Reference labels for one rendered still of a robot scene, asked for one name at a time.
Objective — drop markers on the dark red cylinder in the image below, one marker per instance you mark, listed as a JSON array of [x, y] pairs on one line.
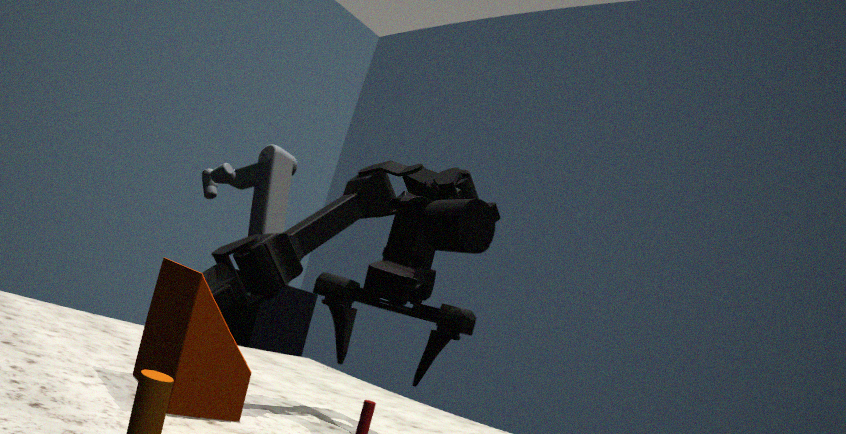
[[365, 417]]

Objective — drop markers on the brown cylinder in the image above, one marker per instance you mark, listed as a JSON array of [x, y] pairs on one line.
[[150, 403]]

